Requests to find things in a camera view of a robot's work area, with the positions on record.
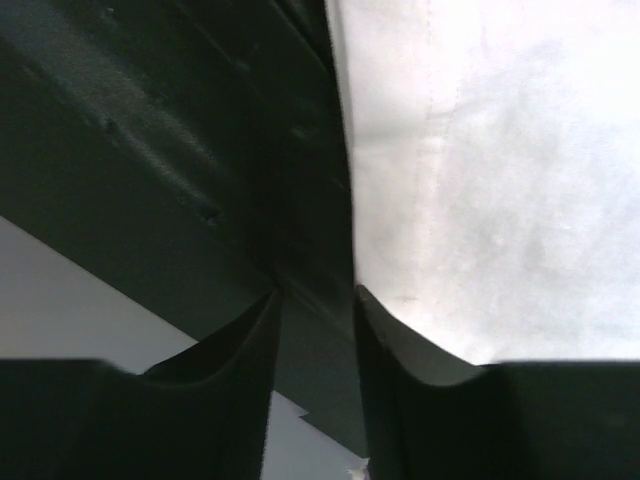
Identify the aluminium frame rail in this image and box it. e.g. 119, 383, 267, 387
1, 1, 366, 455

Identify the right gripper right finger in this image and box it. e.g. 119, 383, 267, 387
354, 287, 639, 479

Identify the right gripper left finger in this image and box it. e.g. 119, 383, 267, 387
1, 292, 281, 479

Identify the white printed t-shirt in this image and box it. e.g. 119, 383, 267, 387
326, 0, 639, 364

